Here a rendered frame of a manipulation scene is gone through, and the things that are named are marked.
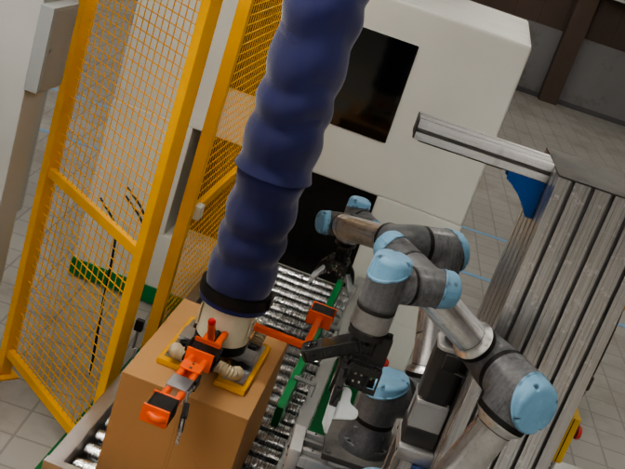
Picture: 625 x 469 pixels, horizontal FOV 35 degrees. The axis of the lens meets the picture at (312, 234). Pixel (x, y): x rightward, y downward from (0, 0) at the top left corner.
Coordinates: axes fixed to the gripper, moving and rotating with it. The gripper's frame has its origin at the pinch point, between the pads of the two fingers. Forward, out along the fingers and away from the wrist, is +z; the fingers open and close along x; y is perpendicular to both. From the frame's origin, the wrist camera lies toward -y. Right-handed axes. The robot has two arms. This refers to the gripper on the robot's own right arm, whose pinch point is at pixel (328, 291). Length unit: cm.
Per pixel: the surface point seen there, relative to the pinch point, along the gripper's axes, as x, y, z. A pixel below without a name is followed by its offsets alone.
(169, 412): -25, 93, 7
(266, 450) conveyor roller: -2, 6, 63
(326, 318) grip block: 2.5, 3.8, 7.8
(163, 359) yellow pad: -39, 46, 21
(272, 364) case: -9.0, 20.2, 22.5
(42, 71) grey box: -115, -3, -38
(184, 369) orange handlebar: -28, 67, 9
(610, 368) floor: 183, -319, 117
